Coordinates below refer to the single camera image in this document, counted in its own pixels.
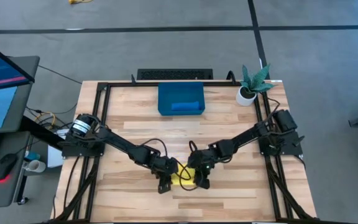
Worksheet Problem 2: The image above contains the teal plastic basket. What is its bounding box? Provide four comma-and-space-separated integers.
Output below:
157, 81, 206, 117

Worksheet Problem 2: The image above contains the yellow microfiber towel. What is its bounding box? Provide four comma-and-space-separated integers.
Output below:
170, 167, 198, 187

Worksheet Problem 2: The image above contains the black camera cable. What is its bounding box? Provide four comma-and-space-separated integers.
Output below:
178, 139, 200, 192
139, 138, 193, 181

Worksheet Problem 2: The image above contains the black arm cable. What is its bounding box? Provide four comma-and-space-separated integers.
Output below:
264, 96, 282, 125

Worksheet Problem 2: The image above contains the blue microfiber towel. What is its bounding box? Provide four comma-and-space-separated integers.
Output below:
170, 101, 201, 112

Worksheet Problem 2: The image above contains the black left camera cable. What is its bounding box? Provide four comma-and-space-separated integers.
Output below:
139, 138, 193, 181

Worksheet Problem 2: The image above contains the white sheet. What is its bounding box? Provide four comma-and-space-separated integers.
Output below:
47, 129, 70, 169

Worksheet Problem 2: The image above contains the black metal table frame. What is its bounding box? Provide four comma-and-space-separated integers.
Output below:
47, 78, 319, 224

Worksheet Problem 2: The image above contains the black keyboard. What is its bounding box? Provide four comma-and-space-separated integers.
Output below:
135, 68, 214, 81

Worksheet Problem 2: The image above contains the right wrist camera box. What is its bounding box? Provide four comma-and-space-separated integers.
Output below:
193, 170, 212, 190

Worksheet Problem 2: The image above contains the black computer mouse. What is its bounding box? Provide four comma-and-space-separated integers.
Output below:
0, 152, 19, 182

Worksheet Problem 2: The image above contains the black right camera cable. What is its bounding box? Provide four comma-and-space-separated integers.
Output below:
178, 139, 200, 192

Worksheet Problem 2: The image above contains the potted plant in white pot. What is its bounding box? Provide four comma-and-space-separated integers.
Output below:
235, 63, 277, 108

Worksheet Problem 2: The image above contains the white mug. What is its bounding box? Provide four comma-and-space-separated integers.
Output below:
25, 159, 47, 174

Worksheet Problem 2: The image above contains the yellow cable loop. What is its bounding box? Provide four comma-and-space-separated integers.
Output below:
34, 111, 57, 129

